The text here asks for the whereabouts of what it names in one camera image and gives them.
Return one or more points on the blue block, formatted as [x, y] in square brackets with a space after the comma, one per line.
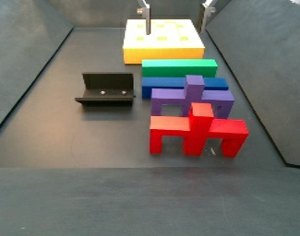
[213, 83]

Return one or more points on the yellow slotted board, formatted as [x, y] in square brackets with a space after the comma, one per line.
[173, 40]

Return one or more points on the black angle bracket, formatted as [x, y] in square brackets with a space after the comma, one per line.
[108, 89]

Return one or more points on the green rectangular block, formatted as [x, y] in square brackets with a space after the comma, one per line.
[179, 67]

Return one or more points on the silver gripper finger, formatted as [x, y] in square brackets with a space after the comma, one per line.
[207, 11]
[144, 11]

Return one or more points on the red cross-shaped block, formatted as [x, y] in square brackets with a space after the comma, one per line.
[196, 129]

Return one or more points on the purple cross-shaped block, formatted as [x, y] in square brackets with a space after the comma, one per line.
[192, 93]

